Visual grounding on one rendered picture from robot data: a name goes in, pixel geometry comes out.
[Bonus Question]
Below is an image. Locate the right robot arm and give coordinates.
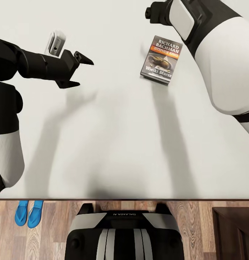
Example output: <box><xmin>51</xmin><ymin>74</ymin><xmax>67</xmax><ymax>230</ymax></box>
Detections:
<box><xmin>145</xmin><ymin>0</ymin><xmax>249</xmax><ymax>134</ymax></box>

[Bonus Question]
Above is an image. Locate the sandal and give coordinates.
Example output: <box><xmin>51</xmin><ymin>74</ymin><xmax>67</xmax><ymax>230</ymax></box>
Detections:
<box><xmin>27</xmin><ymin>201</ymin><xmax>44</xmax><ymax>229</ymax></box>
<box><xmin>15</xmin><ymin>201</ymin><xmax>29</xmax><ymax>226</ymax></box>

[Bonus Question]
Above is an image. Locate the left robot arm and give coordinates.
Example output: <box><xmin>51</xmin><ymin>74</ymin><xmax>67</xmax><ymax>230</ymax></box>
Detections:
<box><xmin>0</xmin><ymin>30</ymin><xmax>94</xmax><ymax>192</ymax></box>

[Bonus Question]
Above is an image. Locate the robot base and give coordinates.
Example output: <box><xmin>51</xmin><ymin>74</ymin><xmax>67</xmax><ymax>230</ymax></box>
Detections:
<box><xmin>64</xmin><ymin>203</ymin><xmax>185</xmax><ymax>260</ymax></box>

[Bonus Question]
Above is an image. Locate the hardback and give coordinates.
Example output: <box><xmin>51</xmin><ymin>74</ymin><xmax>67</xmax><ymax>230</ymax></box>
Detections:
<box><xmin>140</xmin><ymin>35</ymin><xmax>183</xmax><ymax>84</ymax></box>

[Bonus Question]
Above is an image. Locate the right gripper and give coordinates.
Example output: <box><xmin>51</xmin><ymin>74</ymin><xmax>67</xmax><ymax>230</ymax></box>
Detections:
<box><xmin>145</xmin><ymin>0</ymin><xmax>172</xmax><ymax>26</ymax></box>

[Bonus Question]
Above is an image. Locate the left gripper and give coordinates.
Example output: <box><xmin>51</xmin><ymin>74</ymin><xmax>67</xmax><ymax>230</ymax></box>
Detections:
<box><xmin>38</xmin><ymin>49</ymin><xmax>94</xmax><ymax>89</ymax></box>

